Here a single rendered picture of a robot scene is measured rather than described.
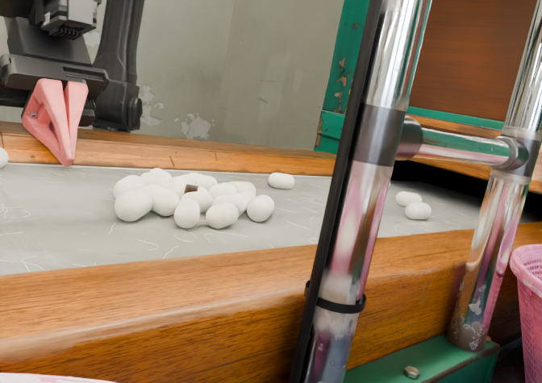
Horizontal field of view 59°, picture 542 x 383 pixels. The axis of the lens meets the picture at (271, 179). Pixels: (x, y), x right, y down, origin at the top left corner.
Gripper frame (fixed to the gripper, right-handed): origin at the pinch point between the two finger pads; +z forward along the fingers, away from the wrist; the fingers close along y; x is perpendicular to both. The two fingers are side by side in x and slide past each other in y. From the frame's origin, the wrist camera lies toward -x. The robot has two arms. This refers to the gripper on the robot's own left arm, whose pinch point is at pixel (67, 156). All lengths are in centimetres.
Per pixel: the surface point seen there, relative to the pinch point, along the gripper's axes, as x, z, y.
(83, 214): -7.6, 10.9, -3.4
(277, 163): 3.1, -2.4, 31.3
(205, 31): 97, -160, 135
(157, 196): -9.3, 10.5, 1.9
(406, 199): -8.4, 11.3, 37.8
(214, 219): -11.4, 14.0, 4.6
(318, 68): 53, -93, 145
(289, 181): -3.4, 5.2, 24.1
